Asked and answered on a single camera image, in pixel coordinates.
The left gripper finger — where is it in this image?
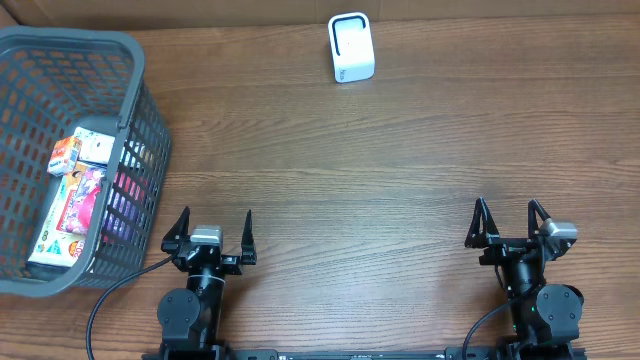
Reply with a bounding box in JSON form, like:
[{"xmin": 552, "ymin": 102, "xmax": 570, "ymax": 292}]
[
  {"xmin": 241, "ymin": 210, "xmax": 255, "ymax": 256},
  {"xmin": 162, "ymin": 206, "xmax": 190, "ymax": 243}
]

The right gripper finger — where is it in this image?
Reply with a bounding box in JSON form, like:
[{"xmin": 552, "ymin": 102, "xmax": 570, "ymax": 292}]
[
  {"xmin": 464, "ymin": 197, "xmax": 500, "ymax": 247},
  {"xmin": 527, "ymin": 199, "xmax": 550, "ymax": 238}
]

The red purple pad pack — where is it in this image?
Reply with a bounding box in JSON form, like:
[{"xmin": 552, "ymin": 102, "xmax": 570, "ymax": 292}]
[{"xmin": 56, "ymin": 162, "xmax": 106, "ymax": 235}]

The orange Kleenex tissue pack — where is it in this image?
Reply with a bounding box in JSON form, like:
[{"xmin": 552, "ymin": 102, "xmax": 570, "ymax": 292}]
[{"xmin": 47, "ymin": 136, "xmax": 82, "ymax": 176}]

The white cream tube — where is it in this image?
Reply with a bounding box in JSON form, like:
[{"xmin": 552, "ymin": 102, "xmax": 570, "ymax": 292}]
[{"xmin": 73, "ymin": 127, "xmax": 115, "ymax": 165}]

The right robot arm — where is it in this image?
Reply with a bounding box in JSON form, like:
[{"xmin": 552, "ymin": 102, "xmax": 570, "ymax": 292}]
[{"xmin": 459, "ymin": 197, "xmax": 587, "ymax": 360}]

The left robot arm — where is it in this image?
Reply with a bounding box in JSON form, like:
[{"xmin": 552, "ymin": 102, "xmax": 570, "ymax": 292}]
[{"xmin": 157, "ymin": 208, "xmax": 257, "ymax": 360}]

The white barcode scanner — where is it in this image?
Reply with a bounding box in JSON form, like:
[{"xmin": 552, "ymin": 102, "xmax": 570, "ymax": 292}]
[{"xmin": 327, "ymin": 12, "xmax": 375, "ymax": 83}]

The grey plastic shopping basket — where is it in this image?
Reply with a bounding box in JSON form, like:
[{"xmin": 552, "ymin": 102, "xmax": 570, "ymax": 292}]
[{"xmin": 1, "ymin": 26, "xmax": 171, "ymax": 297}]

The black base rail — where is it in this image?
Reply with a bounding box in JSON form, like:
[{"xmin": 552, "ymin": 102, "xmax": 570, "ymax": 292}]
[{"xmin": 142, "ymin": 347, "xmax": 587, "ymax": 360}]

